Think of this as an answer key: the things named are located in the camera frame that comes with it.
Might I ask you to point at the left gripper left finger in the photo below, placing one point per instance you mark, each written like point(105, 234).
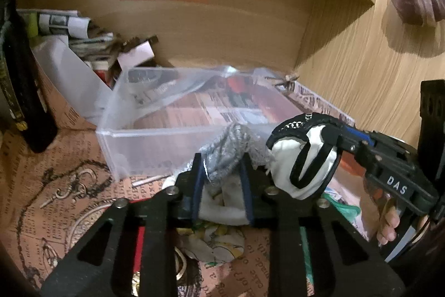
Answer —
point(199, 177)

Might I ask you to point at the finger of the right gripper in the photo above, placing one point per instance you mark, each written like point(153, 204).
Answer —
point(353, 137)
point(341, 137)

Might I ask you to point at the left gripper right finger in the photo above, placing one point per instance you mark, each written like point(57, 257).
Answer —
point(247, 177)

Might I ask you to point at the grey knitted cloth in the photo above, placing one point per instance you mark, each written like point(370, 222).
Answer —
point(222, 155)

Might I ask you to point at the white black-trimmed cap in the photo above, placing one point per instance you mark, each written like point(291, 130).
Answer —
point(303, 163)

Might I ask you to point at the white drawstring pouch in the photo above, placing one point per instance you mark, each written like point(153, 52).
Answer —
point(224, 206)

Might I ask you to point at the green knitted cloth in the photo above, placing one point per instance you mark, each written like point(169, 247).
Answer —
point(349, 211)

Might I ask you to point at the floral printed cloth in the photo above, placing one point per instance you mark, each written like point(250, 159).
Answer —
point(211, 243)

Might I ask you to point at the right hand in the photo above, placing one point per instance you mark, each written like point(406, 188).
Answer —
point(390, 219)

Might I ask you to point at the clear plastic storage bin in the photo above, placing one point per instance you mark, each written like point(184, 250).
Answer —
point(149, 152)

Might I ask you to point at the small white card box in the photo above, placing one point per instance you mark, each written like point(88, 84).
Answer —
point(137, 51)

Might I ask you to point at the rolled newspaper stack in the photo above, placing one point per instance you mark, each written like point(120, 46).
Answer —
point(84, 37)

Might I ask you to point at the dark wine bottle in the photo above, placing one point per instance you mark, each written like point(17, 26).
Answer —
point(20, 83)

